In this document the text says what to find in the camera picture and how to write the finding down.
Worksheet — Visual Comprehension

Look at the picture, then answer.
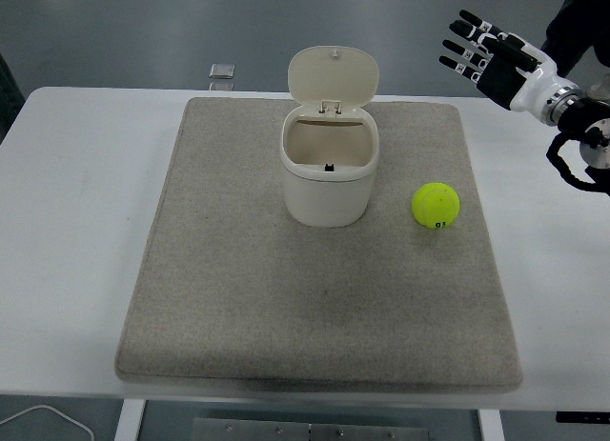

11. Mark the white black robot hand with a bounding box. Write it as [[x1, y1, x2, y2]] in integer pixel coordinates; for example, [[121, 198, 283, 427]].
[[437, 9, 580, 114]]

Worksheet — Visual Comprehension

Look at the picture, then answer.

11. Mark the yellow tennis ball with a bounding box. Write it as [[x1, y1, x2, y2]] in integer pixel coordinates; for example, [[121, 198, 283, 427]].
[[411, 181, 462, 231]]

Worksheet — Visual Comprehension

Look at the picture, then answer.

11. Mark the person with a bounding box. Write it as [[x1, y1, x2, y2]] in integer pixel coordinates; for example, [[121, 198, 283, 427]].
[[0, 52, 25, 142], [540, 0, 610, 104]]

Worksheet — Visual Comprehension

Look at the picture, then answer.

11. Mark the cream bin with hinged lid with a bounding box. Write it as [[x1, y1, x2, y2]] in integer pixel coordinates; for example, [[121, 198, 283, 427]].
[[278, 45, 381, 229]]

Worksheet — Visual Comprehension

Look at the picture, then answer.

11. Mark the beige fabric mat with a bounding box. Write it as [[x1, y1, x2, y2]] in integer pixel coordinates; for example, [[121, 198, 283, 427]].
[[113, 96, 524, 395]]

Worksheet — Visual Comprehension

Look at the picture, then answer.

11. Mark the black table control panel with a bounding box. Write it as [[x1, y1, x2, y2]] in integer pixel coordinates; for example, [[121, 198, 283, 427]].
[[556, 411, 610, 424]]

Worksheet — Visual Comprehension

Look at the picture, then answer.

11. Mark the white table leg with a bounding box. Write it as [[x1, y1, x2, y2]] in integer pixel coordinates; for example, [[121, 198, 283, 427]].
[[478, 408, 505, 441], [113, 398, 147, 441]]

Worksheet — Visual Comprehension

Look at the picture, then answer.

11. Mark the grey metal plate with screws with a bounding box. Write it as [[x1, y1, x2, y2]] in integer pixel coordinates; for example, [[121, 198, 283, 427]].
[[190, 416, 430, 441]]

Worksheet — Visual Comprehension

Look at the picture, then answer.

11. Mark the white cable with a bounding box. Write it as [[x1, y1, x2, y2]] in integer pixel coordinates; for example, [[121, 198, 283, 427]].
[[0, 403, 95, 441]]

